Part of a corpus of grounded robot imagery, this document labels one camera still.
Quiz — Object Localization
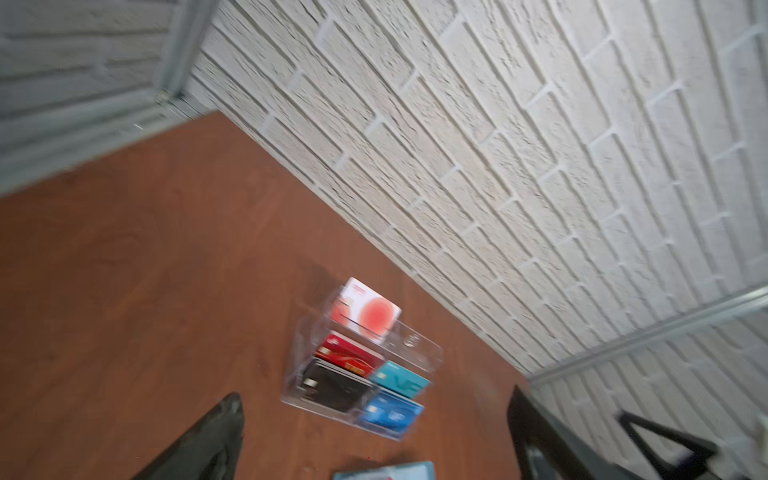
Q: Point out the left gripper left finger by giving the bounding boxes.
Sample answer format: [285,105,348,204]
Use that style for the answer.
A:
[133,392,245,479]

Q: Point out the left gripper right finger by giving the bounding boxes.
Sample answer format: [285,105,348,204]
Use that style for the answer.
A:
[507,386,636,479]

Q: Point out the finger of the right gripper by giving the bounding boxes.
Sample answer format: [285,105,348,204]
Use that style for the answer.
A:
[617,410,721,480]

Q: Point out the blue leather card holder wallet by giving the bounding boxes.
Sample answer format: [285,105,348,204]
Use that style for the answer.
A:
[332,461,436,480]

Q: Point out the red black cards stack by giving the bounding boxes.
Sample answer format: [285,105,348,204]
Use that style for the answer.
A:
[297,330,385,414]

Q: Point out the teal blue cards stack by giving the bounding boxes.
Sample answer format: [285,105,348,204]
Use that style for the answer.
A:
[358,361,431,436]

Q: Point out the clear acrylic card organizer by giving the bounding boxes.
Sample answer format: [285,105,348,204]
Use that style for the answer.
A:
[281,277,443,441]

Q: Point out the red white card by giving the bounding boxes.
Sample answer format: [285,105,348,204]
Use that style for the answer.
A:
[329,277,401,344]

